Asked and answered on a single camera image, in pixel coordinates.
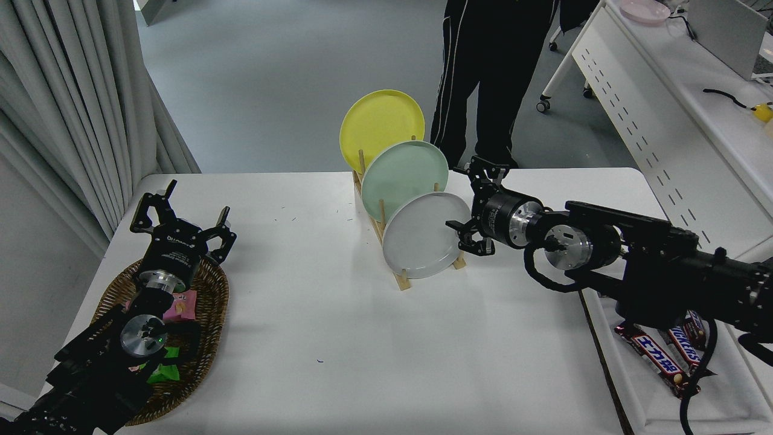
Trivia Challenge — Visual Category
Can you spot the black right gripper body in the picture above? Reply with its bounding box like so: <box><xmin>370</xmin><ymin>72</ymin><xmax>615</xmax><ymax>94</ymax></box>
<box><xmin>480</xmin><ymin>188</ymin><xmax>525</xmax><ymax>250</ymax></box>

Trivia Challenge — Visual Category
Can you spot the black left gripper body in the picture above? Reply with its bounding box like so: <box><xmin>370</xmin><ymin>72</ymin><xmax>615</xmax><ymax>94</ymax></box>
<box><xmin>138</xmin><ymin>222</ymin><xmax>210</xmax><ymax>277</ymax></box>

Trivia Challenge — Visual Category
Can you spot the grey plate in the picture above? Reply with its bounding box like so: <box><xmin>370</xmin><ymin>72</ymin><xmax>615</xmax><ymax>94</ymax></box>
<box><xmin>382</xmin><ymin>192</ymin><xmax>472</xmax><ymax>280</ymax></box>

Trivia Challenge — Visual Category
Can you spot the wooden plate rack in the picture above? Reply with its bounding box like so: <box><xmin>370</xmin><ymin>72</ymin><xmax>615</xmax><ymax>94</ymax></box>
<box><xmin>353</xmin><ymin>136</ymin><xmax>467</xmax><ymax>292</ymax></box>

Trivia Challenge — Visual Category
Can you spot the pale green plate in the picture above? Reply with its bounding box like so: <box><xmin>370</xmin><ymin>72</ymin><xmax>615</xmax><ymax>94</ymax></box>
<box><xmin>361</xmin><ymin>140</ymin><xmax>450</xmax><ymax>223</ymax></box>

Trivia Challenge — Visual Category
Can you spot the yellow plate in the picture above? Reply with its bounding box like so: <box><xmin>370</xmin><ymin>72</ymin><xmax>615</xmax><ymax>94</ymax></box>
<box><xmin>339</xmin><ymin>89</ymin><xmax>426</xmax><ymax>175</ymax></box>

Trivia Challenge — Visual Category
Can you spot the pink plate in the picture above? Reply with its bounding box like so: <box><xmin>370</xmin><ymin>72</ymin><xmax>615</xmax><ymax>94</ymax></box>
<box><xmin>621</xmin><ymin>0</ymin><xmax>673</xmax><ymax>25</ymax></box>

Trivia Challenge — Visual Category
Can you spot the pink snack packet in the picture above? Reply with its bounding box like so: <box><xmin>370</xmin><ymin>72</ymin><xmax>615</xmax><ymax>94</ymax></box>
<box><xmin>162</xmin><ymin>289</ymin><xmax>199</xmax><ymax>324</ymax></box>

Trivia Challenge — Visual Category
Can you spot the brown wicker basket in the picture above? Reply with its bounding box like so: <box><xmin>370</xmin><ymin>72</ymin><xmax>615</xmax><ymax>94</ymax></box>
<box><xmin>92</xmin><ymin>257</ymin><xmax>231</xmax><ymax>425</ymax></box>

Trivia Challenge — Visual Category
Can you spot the person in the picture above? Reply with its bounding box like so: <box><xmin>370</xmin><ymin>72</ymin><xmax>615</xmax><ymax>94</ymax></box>
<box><xmin>430</xmin><ymin>0</ymin><xmax>559</xmax><ymax>170</ymax></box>

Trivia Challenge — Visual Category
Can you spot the green snack packet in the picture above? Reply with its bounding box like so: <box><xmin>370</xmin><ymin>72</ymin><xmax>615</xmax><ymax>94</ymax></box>
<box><xmin>145</xmin><ymin>346</ymin><xmax>182</xmax><ymax>384</ymax></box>

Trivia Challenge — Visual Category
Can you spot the grey curtain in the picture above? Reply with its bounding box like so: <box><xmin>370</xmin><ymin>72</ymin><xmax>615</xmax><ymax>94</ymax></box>
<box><xmin>0</xmin><ymin>0</ymin><xmax>203</xmax><ymax>257</ymax></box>

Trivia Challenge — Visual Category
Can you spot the white perforated desk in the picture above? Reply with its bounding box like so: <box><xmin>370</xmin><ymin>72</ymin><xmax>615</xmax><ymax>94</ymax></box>
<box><xmin>537</xmin><ymin>0</ymin><xmax>773</xmax><ymax>260</ymax></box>

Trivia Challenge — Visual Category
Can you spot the Snickers bar with Chinese print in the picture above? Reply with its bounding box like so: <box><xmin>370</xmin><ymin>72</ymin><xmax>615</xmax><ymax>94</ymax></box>
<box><xmin>615</xmin><ymin>323</ymin><xmax>690</xmax><ymax>398</ymax></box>

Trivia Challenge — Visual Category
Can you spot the grey box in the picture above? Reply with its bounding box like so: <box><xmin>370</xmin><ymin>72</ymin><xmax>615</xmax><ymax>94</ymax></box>
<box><xmin>688</xmin><ymin>0</ymin><xmax>771</xmax><ymax>82</ymax></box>

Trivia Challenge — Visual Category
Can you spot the white tray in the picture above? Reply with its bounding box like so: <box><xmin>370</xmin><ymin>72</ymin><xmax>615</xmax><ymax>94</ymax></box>
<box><xmin>583</xmin><ymin>290</ymin><xmax>773</xmax><ymax>435</ymax></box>

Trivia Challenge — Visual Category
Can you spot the white side table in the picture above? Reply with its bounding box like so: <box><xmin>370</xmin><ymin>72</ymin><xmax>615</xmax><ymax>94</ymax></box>
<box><xmin>742</xmin><ymin>359</ymin><xmax>773</xmax><ymax>407</ymax></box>

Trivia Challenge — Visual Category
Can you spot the thin black cable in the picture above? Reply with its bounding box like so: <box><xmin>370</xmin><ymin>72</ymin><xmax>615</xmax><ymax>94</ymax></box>
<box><xmin>667</xmin><ymin>9</ymin><xmax>699</xmax><ymax>42</ymax></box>

